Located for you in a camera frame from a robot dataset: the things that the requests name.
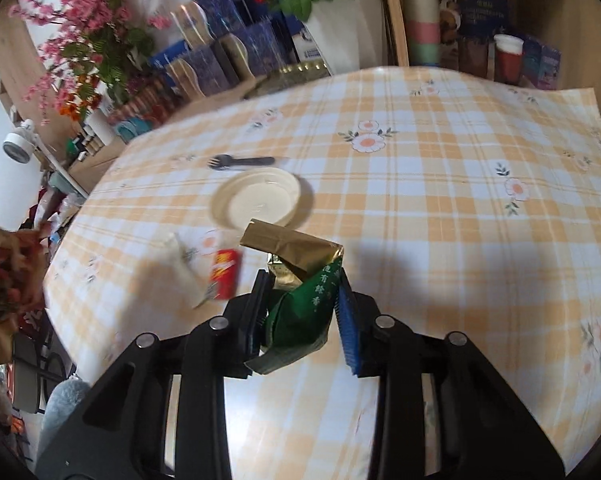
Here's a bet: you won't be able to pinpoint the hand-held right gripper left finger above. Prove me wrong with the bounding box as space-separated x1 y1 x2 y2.
34 269 274 480

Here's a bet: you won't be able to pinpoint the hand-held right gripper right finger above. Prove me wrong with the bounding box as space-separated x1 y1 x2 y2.
333 269 566 480

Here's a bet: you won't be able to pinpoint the green gold foil pouch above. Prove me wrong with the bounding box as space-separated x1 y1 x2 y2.
239 219 345 376

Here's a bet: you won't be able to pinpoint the red cigarette box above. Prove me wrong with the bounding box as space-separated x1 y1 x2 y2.
205 247 244 302

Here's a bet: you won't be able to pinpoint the white plastic wrapper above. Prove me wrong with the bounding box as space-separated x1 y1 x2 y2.
160 231 208 310

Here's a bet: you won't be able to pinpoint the black plastic fork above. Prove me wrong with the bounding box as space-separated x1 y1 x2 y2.
207 153 277 171

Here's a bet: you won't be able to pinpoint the row of small amber bottles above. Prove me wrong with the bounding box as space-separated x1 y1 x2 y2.
69 132 106 163

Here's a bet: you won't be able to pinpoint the gold leaf-shaped tray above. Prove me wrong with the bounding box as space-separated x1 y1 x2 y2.
243 59 331 101

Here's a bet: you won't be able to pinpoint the flat blue box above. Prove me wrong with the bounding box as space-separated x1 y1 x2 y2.
148 40 191 68

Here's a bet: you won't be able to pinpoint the blue white box round emblem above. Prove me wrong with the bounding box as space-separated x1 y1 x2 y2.
285 15 326 63

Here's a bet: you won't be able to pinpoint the orange artificial flowers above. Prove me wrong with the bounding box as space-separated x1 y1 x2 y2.
55 77 101 121

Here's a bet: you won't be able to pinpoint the white desk fan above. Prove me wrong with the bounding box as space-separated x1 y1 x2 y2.
1 119 88 201

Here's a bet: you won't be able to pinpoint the white faceted flower pot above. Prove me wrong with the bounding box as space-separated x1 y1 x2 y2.
303 0 389 77

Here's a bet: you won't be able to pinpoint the brown glass tumbler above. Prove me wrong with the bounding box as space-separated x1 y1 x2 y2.
455 35 491 78

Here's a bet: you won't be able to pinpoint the red paper cup white lid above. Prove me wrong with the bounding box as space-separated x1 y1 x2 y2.
493 33 525 86

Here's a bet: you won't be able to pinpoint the stack of pastel cups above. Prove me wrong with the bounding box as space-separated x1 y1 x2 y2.
403 0 441 67

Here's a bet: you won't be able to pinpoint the small blue carton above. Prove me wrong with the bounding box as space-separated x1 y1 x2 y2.
523 37 564 91

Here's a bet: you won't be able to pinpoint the pink blossom flower arrangement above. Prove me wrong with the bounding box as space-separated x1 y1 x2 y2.
8 0 174 126

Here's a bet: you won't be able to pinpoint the blue cartoon gift box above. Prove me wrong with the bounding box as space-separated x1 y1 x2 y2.
437 0 512 51

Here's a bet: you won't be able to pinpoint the wooden shelf unit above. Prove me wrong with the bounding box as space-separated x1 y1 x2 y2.
375 0 596 96

